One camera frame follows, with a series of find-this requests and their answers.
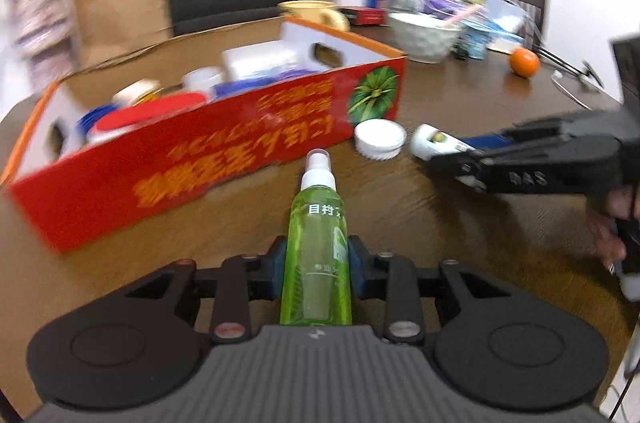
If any white jar lid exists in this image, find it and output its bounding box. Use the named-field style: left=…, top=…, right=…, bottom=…
left=354, top=119, right=407, bottom=161

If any pink spoon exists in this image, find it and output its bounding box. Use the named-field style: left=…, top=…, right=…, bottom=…
left=440, top=5, right=483, bottom=26

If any blue tissue pack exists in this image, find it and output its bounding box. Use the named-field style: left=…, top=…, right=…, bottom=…
left=487, top=0, right=526, bottom=54

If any blue round lid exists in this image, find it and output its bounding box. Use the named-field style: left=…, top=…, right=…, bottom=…
left=77, top=105, right=116, bottom=138

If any red cardboard box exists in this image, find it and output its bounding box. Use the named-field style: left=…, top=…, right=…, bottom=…
left=0, top=17, right=407, bottom=254

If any orange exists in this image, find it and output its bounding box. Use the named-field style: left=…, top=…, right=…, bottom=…
left=510, top=48, right=541, bottom=78

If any gold rimmed round tin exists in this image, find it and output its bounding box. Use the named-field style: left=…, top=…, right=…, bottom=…
left=112, top=79, right=163, bottom=106

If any white dimpled bowl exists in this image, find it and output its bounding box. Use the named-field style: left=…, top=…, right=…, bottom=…
left=388, top=13, right=463, bottom=64

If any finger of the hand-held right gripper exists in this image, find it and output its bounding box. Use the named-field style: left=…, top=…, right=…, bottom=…
left=425, top=150, right=496, bottom=194
left=460, top=110, right=618, bottom=156

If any white rectangular box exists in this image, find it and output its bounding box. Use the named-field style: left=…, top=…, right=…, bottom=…
left=221, top=43, right=301, bottom=81

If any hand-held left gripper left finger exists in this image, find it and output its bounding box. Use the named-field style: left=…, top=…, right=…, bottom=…
left=125, top=235, right=288, bottom=344

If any white cable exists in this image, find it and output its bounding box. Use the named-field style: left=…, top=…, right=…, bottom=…
left=552, top=70, right=596, bottom=108

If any red white lint brush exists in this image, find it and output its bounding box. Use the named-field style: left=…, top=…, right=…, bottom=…
left=87, top=93, right=208, bottom=144

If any speckled pink vase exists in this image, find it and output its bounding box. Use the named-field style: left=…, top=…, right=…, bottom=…
left=10, top=0, right=81, bottom=71

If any flat red box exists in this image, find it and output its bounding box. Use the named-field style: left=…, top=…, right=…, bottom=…
left=340, top=6, right=390, bottom=26

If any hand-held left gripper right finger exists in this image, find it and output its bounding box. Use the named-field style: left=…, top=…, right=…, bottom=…
left=348, top=234, right=506, bottom=345

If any green spray bottle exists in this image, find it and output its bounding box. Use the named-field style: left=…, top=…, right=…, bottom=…
left=280, top=149, right=353, bottom=326

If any small white plastic container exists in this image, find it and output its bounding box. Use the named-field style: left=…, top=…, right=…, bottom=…
left=182, top=68, right=223, bottom=96

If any small white bottle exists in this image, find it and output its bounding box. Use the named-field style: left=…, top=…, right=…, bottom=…
left=410, top=124, right=476, bottom=161

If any small blue white cup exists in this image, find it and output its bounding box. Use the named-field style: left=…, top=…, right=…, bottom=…
left=462, top=23, right=493, bottom=60

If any person's right hand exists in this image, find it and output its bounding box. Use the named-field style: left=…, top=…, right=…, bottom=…
left=585, top=185, right=628, bottom=271

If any yellow mug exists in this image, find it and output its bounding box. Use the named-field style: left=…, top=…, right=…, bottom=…
left=277, top=0, right=351, bottom=32

